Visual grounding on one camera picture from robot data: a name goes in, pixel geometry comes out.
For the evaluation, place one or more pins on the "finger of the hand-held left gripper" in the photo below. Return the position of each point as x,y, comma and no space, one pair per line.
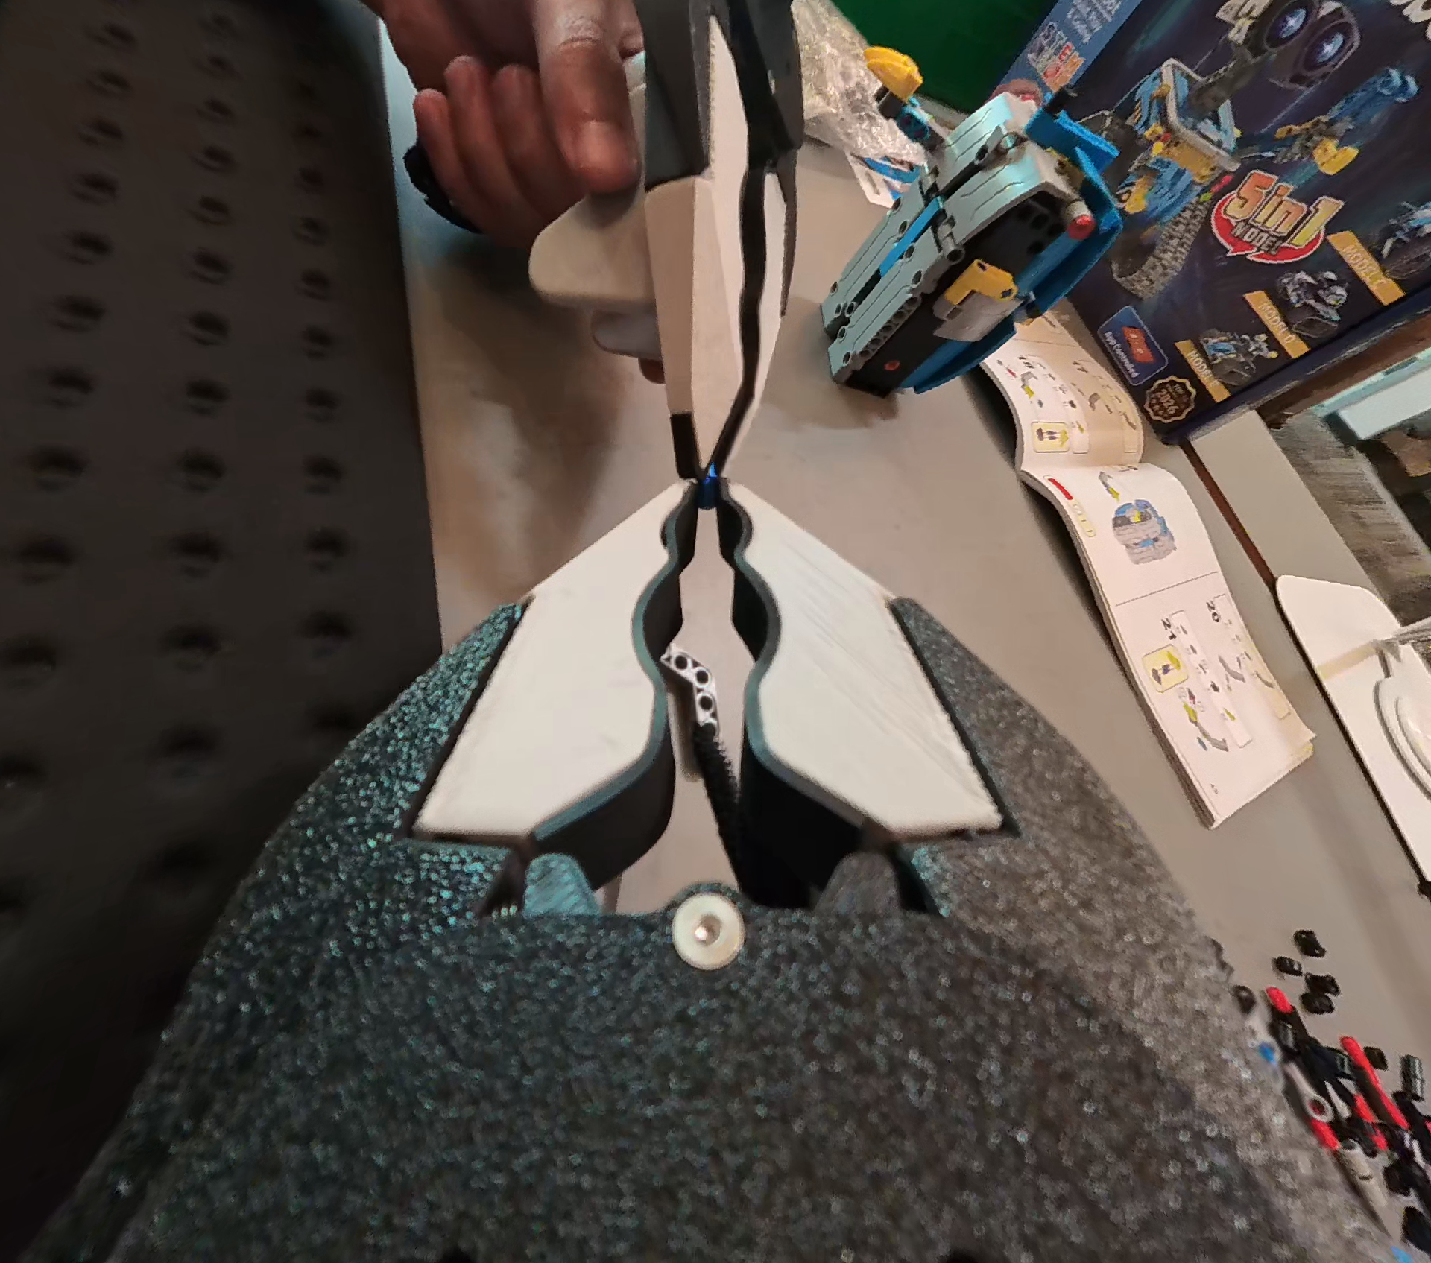
699,256
767,323

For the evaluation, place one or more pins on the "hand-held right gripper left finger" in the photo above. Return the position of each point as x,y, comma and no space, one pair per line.
547,714

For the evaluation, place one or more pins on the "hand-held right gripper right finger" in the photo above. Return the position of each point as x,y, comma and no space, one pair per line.
860,714

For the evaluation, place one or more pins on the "grey angled beam piece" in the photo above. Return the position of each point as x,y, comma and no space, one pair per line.
691,682

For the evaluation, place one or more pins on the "small blue pin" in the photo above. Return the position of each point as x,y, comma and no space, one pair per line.
708,478

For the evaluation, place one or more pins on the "blue grey brick robot model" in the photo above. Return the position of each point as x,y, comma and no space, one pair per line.
962,211

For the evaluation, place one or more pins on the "pile of small brick pieces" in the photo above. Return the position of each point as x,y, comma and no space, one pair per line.
1358,1061

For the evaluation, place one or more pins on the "grey desk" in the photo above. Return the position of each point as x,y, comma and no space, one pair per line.
950,558

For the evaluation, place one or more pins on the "clear plastic bags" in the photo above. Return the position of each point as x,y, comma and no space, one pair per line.
838,67

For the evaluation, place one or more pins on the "blue sticker sheet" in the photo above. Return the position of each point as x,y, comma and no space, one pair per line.
889,178

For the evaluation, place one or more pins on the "green flat box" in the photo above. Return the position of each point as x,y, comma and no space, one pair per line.
962,32

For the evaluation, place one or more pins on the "open instruction booklet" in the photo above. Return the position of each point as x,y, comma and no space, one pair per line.
1173,637

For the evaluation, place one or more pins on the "white folding book stand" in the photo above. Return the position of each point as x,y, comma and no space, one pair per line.
1342,637

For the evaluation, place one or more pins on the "dark blue robot kit box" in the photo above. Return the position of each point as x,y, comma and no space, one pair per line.
1263,111

